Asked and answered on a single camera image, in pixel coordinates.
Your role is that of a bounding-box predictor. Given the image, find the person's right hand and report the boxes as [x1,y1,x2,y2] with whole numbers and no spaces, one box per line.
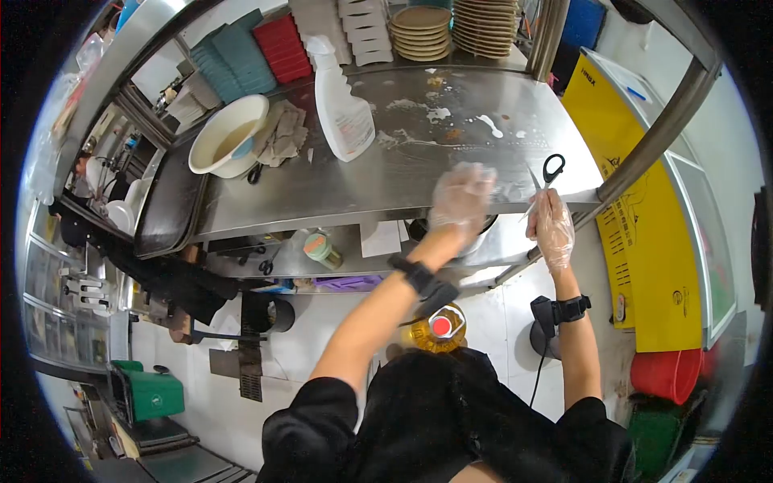
[525,188,576,274]

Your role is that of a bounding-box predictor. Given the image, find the person's left hand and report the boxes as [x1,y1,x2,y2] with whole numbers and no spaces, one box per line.
[429,161,499,240]

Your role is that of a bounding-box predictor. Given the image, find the person's left fingers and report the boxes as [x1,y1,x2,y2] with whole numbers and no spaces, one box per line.
[439,161,499,200]

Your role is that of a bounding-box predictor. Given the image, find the person's right fingers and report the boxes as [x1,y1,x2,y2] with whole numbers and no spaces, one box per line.
[525,188,564,240]

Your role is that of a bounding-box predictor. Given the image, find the black handled scissors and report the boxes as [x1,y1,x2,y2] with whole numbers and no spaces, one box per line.
[518,153,566,223]

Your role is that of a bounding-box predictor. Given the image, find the stainless steel work table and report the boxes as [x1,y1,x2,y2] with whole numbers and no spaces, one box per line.
[53,0,723,297]

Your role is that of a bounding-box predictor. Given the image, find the black wrist band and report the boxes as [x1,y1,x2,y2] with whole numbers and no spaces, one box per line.
[387,254,461,320]
[530,294,593,339]

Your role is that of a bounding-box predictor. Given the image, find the white paper sheet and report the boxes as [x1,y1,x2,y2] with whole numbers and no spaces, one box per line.
[359,220,410,259]

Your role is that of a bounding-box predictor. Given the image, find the yellow chest freezer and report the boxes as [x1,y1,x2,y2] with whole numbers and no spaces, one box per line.
[562,47,739,354]

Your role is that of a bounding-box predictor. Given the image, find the black round bin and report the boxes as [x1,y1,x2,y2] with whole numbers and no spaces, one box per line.
[529,320,562,362]

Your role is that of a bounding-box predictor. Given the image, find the white spray bottle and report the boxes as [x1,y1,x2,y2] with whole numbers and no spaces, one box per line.
[305,35,376,163]

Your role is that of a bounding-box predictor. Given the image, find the stack of striped plates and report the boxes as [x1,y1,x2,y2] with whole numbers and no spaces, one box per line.
[451,0,521,60]

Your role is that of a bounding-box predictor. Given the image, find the stack of tan plates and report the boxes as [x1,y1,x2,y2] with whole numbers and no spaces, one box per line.
[389,5,453,62]

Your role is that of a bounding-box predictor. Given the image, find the oil bottle with red cap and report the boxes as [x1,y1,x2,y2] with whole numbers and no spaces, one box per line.
[409,302,467,354]

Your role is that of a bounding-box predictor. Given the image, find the purple plastic tray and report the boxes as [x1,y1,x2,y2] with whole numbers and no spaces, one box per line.
[313,275,384,292]

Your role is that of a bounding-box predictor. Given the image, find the jar with orange green lid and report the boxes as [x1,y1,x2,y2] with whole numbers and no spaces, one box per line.
[302,232,344,270]

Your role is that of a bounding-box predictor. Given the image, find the stack of white containers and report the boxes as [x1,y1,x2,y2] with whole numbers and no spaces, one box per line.
[289,0,395,67]

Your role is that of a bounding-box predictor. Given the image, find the brown rag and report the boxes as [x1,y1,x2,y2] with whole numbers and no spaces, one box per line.
[252,100,309,168]

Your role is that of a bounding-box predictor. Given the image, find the red bucket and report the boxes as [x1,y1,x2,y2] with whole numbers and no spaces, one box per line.
[630,348,705,406]

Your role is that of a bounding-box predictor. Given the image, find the stack of red trays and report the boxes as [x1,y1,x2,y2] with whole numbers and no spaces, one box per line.
[252,13,314,85]

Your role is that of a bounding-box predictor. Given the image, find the person's body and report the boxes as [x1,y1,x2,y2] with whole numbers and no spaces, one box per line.
[256,347,636,483]

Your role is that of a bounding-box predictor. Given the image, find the black bucket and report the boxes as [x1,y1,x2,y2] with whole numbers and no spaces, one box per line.
[242,293,297,334]

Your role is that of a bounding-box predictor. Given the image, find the cream plastic basin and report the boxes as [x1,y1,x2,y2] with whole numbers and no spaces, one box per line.
[188,94,270,180]

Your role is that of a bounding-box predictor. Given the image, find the green bin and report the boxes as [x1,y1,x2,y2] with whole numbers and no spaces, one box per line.
[627,403,689,481]

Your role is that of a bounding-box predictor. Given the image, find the stack of teal trays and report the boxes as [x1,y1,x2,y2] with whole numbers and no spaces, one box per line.
[190,8,278,105]

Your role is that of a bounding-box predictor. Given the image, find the black floor drain grate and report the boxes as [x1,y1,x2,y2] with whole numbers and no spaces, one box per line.
[238,332,265,403]

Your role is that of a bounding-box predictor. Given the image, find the dark brown tray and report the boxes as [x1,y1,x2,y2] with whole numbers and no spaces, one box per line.
[133,140,210,259]

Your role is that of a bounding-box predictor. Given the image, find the green box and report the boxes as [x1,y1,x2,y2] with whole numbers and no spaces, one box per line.
[110,360,186,423]

